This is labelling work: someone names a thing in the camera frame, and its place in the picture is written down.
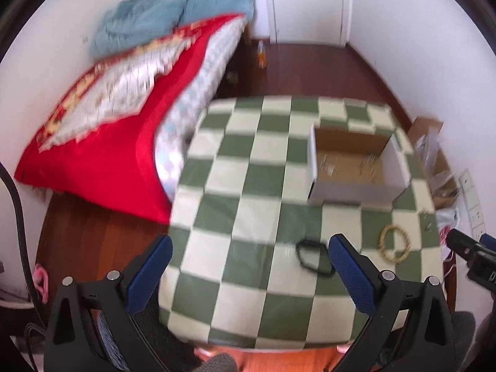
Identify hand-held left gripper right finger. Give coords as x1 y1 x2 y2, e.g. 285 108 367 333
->
327 233 460 372

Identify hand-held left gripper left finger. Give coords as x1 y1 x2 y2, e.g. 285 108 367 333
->
43 234 173 372

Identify beige hair tie ring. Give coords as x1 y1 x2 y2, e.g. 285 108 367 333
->
379 225 412 265

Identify black bracelet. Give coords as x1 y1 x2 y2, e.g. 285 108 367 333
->
295 239 336 278

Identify white cardboard box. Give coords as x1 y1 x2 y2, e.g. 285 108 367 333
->
308 125 412 207

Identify red and white plastic bag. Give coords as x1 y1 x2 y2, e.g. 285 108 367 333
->
436 207 460 243

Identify white power strip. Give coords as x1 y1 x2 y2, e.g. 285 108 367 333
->
458 170 487 237

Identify brown cardboard box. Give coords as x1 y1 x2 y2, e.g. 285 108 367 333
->
407 116 460 210

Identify clear plastic bags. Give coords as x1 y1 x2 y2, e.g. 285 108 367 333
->
414 131 447 173

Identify pink plastic object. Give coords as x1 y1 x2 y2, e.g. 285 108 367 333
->
34 263 50 303

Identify green checkered tablecloth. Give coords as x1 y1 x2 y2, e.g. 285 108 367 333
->
158 96 446 350

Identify red patterned blanket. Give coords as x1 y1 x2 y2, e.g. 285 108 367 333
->
15 13 246 225

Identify bed mattress with patterned sheet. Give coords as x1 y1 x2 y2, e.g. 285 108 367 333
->
154 17 249 203

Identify blue blanket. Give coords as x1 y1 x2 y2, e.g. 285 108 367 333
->
89 0 256 60

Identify white door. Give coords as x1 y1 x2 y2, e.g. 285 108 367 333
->
263 0 354 46

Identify black cable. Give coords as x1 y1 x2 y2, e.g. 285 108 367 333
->
0 162 44 328

